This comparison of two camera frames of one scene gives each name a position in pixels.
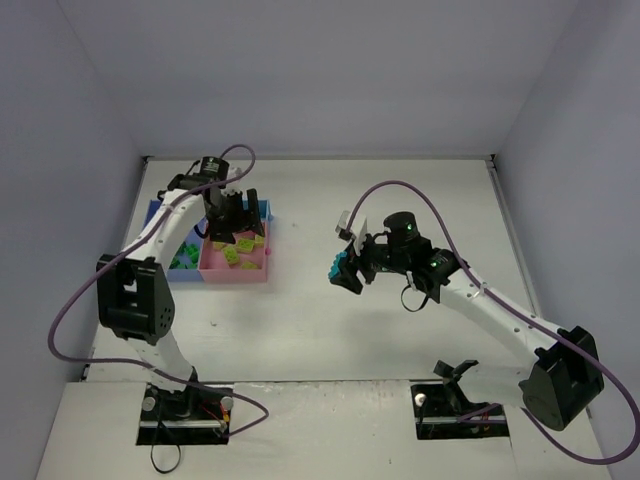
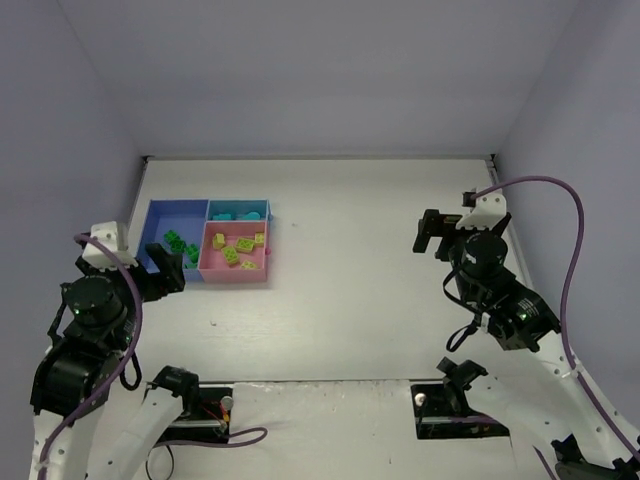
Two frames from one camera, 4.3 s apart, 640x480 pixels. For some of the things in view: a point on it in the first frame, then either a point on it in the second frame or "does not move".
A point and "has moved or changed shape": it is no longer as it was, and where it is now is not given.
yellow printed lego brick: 249,266 does not move
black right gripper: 363,265 -> 445,232
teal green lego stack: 335,267 has moved or changed shape
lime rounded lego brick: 245,245 does not move
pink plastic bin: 250,268 does not move
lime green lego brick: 231,255 does not move
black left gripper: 232,220 -> 151,279
